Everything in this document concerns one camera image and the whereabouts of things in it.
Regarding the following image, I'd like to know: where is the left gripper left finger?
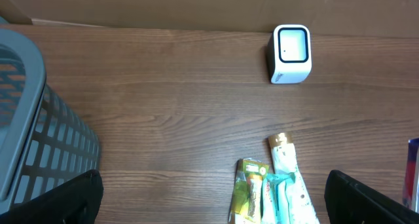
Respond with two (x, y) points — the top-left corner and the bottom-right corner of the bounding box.
(1, 170), (103, 224)

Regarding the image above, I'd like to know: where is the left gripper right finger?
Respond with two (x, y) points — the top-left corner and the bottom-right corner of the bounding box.
(324, 170), (418, 224)

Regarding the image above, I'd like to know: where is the white tube gold cap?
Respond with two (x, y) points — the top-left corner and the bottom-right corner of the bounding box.
(268, 132), (319, 224)

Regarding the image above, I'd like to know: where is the purple sanitary pad pack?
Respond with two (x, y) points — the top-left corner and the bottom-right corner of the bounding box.
(403, 138), (418, 213)

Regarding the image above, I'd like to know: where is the mint green wipes pack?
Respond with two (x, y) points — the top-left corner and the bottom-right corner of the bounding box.
(261, 174), (293, 224)

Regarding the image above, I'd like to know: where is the green snack packet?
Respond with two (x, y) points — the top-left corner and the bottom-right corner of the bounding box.
(228, 159), (269, 224)

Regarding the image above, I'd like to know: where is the white barcode scanner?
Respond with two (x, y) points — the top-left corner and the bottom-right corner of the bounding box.
(266, 24), (312, 84)

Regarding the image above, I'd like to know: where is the grey plastic mesh basket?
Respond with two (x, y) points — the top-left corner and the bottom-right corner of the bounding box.
(1, 29), (101, 214)

